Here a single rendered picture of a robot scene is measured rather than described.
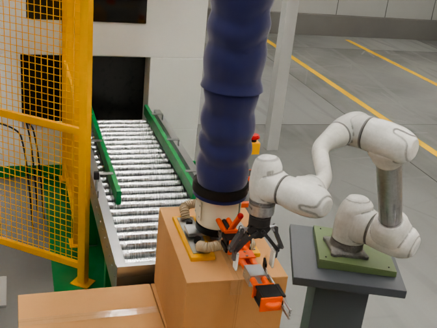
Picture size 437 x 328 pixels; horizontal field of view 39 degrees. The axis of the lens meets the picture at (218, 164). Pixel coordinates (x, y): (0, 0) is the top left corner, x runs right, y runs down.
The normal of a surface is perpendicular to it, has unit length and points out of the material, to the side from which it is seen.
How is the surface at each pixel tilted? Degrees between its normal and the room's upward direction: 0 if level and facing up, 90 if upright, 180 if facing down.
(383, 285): 0
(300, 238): 0
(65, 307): 0
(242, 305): 90
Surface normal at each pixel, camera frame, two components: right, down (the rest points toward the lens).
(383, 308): 0.10, -0.92
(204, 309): 0.25, 0.40
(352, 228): -0.59, 0.22
